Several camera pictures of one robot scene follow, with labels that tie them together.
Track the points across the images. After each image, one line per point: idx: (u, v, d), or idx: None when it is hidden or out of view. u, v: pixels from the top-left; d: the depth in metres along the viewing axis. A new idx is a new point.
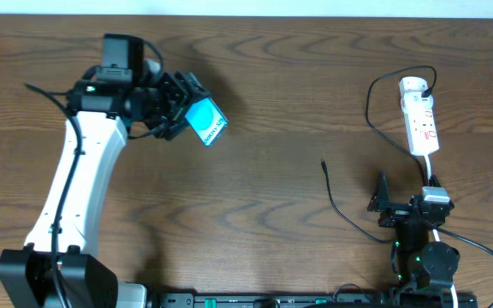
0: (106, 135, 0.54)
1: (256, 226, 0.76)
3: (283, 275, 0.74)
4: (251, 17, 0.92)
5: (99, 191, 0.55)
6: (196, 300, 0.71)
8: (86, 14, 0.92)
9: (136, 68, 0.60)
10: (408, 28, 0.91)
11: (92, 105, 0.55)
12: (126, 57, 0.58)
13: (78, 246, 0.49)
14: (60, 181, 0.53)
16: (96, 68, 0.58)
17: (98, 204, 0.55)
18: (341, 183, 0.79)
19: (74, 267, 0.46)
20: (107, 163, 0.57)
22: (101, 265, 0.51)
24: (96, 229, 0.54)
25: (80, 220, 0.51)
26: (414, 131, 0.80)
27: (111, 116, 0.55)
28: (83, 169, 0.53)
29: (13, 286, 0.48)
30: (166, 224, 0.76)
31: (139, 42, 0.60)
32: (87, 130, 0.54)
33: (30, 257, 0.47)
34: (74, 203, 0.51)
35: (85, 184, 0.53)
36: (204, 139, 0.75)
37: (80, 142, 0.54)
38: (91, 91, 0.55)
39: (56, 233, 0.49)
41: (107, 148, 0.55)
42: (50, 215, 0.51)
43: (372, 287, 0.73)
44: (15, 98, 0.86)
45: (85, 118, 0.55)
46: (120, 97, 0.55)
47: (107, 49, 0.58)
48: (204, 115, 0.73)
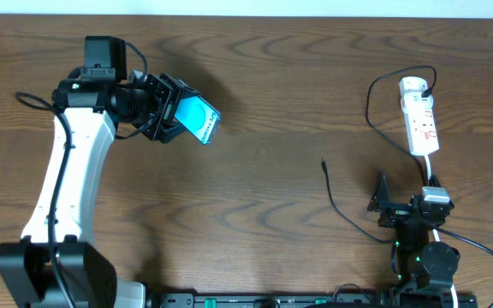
0: (96, 127, 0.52)
1: (255, 226, 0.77)
3: (283, 275, 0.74)
4: (251, 16, 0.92)
5: (92, 184, 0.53)
6: (196, 300, 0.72)
8: (86, 14, 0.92)
9: (120, 65, 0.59)
10: (408, 28, 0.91)
11: (78, 101, 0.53)
12: (109, 56, 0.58)
13: (75, 236, 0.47)
14: (53, 174, 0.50)
16: (79, 70, 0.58)
17: (94, 198, 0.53)
18: (341, 183, 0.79)
19: (73, 255, 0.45)
20: (99, 157, 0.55)
22: (99, 255, 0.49)
24: (92, 223, 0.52)
25: (75, 210, 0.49)
26: (414, 131, 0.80)
27: (98, 110, 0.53)
28: (74, 162, 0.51)
29: (12, 280, 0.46)
30: (167, 224, 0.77)
31: (121, 42, 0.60)
32: (76, 124, 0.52)
33: (27, 249, 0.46)
34: (68, 193, 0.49)
35: (78, 175, 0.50)
36: (202, 138, 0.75)
37: (69, 137, 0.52)
38: (75, 89, 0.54)
39: (52, 224, 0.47)
41: (98, 140, 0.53)
42: (44, 208, 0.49)
43: (372, 286, 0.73)
44: (15, 98, 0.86)
45: (73, 113, 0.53)
46: (104, 92, 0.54)
47: (88, 50, 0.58)
48: (197, 113, 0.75)
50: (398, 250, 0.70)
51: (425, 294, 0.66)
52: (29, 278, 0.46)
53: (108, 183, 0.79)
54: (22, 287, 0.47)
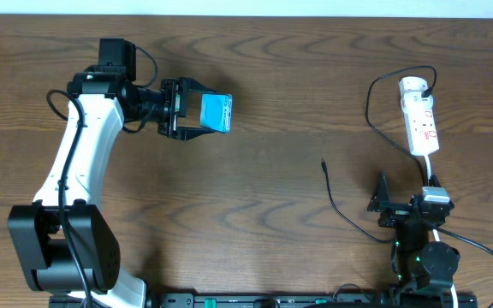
0: (106, 109, 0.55)
1: (255, 226, 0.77)
3: (283, 275, 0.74)
4: (250, 16, 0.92)
5: (101, 162, 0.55)
6: (196, 300, 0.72)
8: (86, 14, 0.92)
9: (129, 65, 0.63)
10: (408, 28, 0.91)
11: (92, 90, 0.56)
12: (121, 56, 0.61)
13: (84, 199, 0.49)
14: (65, 148, 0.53)
16: (92, 67, 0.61)
17: (101, 175, 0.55)
18: (341, 183, 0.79)
19: (81, 216, 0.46)
20: (108, 140, 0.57)
22: (105, 227, 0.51)
24: (98, 197, 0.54)
25: (85, 179, 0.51)
26: (414, 131, 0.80)
27: (109, 97, 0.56)
28: (86, 139, 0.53)
29: (22, 245, 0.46)
30: (167, 224, 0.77)
31: (132, 45, 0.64)
32: (89, 106, 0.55)
33: (38, 214, 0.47)
34: (80, 164, 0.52)
35: (87, 150, 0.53)
36: (223, 127, 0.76)
37: (82, 117, 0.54)
38: (90, 79, 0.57)
39: (62, 189, 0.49)
41: (109, 123, 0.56)
42: (55, 176, 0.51)
43: (372, 286, 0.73)
44: (15, 98, 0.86)
45: (86, 97, 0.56)
46: (116, 82, 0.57)
47: (102, 50, 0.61)
48: (214, 105, 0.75)
50: (398, 249, 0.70)
51: (425, 293, 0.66)
52: (38, 241, 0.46)
53: (109, 183, 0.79)
54: (32, 253, 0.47)
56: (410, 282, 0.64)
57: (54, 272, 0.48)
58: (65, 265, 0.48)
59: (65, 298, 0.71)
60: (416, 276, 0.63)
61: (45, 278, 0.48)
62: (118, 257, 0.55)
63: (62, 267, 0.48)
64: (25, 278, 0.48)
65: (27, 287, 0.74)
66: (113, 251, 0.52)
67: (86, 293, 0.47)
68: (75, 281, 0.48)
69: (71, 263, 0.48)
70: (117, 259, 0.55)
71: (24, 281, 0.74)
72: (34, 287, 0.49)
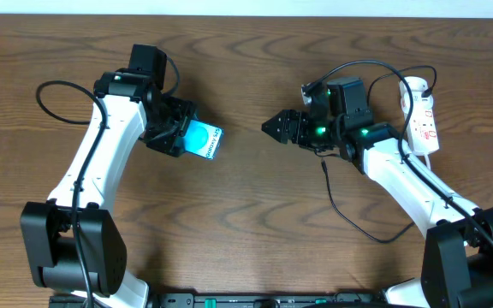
0: (130, 113, 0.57)
1: (255, 226, 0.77)
3: (283, 275, 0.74)
4: (251, 16, 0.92)
5: (118, 164, 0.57)
6: (196, 300, 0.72)
8: (86, 14, 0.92)
9: (157, 74, 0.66)
10: (409, 28, 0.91)
11: (116, 91, 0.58)
12: (151, 61, 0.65)
13: (97, 204, 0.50)
14: (85, 148, 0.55)
16: (122, 70, 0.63)
17: (115, 180, 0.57)
18: (341, 183, 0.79)
19: (92, 221, 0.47)
20: (128, 143, 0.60)
22: (116, 231, 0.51)
24: (112, 202, 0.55)
25: (101, 181, 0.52)
26: (414, 131, 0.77)
27: (135, 100, 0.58)
28: (106, 139, 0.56)
29: (32, 241, 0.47)
30: (166, 224, 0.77)
31: (163, 54, 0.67)
32: (112, 108, 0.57)
33: (51, 213, 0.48)
34: (97, 167, 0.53)
35: (107, 152, 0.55)
36: (206, 154, 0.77)
37: (105, 118, 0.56)
38: (117, 79, 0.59)
39: (78, 191, 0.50)
41: (131, 127, 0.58)
42: (72, 176, 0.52)
43: (371, 287, 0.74)
44: (14, 98, 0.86)
45: (111, 97, 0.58)
46: (143, 85, 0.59)
47: (134, 56, 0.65)
48: (198, 133, 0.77)
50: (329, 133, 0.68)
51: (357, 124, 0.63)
52: (49, 239, 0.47)
53: None
54: (39, 250, 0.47)
56: (337, 103, 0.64)
57: (59, 272, 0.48)
58: (71, 265, 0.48)
59: (65, 298, 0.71)
60: (341, 104, 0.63)
61: (50, 276, 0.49)
62: (123, 262, 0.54)
63: (68, 269, 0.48)
64: (31, 275, 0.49)
65: (28, 287, 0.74)
66: (119, 256, 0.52)
67: (88, 293, 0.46)
68: (78, 282, 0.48)
69: (77, 263, 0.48)
70: (122, 264, 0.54)
71: (24, 281, 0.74)
72: (38, 283, 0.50)
